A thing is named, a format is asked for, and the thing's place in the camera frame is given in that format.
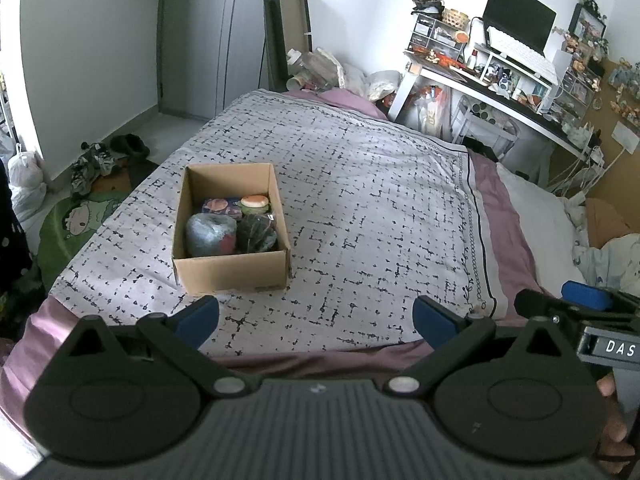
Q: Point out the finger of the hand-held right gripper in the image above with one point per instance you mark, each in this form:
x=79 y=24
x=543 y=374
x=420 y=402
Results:
x=537 y=301
x=587 y=294

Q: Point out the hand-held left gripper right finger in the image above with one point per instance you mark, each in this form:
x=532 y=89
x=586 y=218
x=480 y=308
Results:
x=435 y=323

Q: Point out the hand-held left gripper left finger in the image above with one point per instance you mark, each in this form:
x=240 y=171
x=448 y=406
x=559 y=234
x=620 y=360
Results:
x=198 y=321

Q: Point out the cardboard box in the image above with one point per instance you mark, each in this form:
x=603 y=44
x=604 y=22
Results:
x=290 y=30
x=230 y=272

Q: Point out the light blue fluffy plush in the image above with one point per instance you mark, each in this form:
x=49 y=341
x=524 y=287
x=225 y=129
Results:
x=207 y=234

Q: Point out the dark cloth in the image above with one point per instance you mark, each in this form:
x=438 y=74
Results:
x=257 y=235

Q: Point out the blue printed tissue pack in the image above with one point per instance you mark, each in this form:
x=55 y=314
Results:
x=222 y=206

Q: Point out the green and orange round tin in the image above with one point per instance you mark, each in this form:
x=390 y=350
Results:
x=255 y=203

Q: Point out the person's right hand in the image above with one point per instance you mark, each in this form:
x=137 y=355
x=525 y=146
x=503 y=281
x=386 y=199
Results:
x=613 y=425

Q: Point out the light printed quilt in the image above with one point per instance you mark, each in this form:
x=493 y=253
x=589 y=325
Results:
x=605 y=260

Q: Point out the white pillow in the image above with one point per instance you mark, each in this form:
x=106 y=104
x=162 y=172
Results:
x=540 y=210

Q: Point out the white black-patterned blanket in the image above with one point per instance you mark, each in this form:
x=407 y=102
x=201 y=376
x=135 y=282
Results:
x=375 y=185

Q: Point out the green cartoon rug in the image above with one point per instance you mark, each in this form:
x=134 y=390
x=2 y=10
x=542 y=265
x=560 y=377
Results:
x=70 y=230

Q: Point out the white metal stool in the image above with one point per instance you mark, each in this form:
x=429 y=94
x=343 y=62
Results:
x=487 y=127

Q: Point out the grey patterned sneaker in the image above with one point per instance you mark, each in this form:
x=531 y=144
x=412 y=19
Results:
x=82 y=177
x=104 y=157

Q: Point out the dark fuzzy slippers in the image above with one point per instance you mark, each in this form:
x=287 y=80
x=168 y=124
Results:
x=130 y=146

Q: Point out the white desk shelf riser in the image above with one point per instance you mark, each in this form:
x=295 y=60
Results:
x=550 y=87

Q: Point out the white plastic bag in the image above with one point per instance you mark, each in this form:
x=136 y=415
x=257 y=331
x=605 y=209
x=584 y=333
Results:
x=25 y=174

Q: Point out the white desk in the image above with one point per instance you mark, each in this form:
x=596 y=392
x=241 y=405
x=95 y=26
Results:
x=406 y=92

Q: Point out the white keyboard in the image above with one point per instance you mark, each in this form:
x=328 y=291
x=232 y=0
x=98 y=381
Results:
x=525 y=55

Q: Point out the pile of white plastic bags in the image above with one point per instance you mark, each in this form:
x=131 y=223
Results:
x=372 y=82

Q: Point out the paper cup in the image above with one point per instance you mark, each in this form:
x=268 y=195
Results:
x=296 y=82

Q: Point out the framed picture with plant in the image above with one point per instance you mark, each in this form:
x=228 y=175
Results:
x=590 y=22

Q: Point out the clear plastic jar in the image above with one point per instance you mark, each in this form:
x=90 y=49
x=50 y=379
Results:
x=305 y=67

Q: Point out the clear drawer organizer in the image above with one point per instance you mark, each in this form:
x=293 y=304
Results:
x=435 y=35

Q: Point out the grey wardrobe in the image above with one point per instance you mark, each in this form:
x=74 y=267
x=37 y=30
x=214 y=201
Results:
x=210 y=35

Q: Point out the black monitor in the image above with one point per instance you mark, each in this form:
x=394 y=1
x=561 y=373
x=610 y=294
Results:
x=520 y=12

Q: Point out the woven basket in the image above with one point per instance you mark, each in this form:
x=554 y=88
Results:
x=456 y=17

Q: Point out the leaning flat cardboard box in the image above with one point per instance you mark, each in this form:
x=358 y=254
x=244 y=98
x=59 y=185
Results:
x=290 y=30

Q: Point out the black bag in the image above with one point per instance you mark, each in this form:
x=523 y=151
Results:
x=427 y=4

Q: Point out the white wall socket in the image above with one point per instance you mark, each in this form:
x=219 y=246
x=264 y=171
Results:
x=626 y=139

